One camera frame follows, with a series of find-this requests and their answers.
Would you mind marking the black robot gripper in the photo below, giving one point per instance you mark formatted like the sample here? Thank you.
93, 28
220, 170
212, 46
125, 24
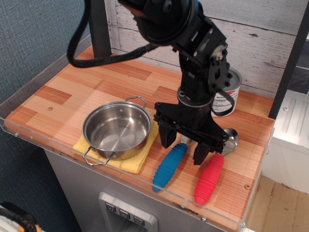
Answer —
193, 120

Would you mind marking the blue handled fork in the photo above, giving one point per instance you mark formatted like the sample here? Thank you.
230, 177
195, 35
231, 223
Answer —
170, 163

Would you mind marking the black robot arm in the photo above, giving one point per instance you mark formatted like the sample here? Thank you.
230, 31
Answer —
202, 50

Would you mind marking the stainless steel pot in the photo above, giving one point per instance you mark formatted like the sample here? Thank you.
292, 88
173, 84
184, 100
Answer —
116, 131

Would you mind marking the toy food can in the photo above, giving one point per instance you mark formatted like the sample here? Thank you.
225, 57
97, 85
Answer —
221, 105

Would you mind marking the yellow folded cloth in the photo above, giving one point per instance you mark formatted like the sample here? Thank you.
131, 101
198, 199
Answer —
132, 165

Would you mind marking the silver dispenser button panel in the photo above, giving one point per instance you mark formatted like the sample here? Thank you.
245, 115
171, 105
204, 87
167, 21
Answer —
121, 216

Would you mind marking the grey toy kitchen cabinet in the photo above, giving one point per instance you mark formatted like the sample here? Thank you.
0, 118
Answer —
82, 185

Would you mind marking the white side cabinet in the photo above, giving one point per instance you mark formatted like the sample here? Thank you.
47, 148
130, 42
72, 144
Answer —
287, 157

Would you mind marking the orange object at corner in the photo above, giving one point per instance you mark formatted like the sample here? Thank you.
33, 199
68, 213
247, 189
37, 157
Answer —
38, 228

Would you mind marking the red handled spoon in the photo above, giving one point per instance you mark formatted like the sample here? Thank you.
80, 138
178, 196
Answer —
208, 180

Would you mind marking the clear acrylic guard rail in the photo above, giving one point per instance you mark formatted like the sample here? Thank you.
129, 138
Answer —
50, 113

